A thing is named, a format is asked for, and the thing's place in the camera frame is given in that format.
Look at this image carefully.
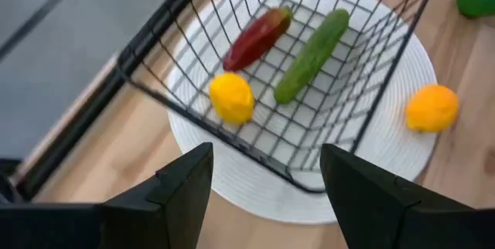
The orange-yellow lemon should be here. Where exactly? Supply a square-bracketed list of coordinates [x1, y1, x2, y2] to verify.
[405, 84, 460, 133]

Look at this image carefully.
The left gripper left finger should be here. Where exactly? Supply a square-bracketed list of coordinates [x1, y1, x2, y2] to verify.
[98, 142, 214, 249]

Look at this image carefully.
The dark red chili pepper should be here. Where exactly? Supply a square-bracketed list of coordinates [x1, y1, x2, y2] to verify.
[222, 5, 294, 73]

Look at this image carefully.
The black metal table frame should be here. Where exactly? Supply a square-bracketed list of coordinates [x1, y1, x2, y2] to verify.
[13, 67, 128, 203]

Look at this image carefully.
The black wire basket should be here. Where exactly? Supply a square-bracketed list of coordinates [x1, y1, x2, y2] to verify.
[115, 0, 444, 195]

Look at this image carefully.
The small yellow lemon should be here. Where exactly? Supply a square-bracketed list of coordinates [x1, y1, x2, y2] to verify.
[209, 72, 256, 125]

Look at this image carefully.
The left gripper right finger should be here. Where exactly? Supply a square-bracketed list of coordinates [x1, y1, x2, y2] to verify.
[319, 143, 480, 249]

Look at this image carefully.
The green cucumber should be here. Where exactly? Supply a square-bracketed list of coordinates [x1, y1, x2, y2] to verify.
[273, 8, 351, 105]

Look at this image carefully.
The round white placemat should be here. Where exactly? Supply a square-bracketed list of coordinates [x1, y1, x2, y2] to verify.
[166, 0, 440, 226]

